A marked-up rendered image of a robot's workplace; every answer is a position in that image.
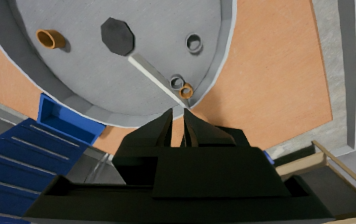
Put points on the blue open box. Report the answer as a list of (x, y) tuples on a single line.
[(54, 115)]

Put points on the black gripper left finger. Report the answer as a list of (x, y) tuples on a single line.
[(152, 133)]

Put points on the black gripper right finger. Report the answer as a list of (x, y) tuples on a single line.
[(203, 134)]

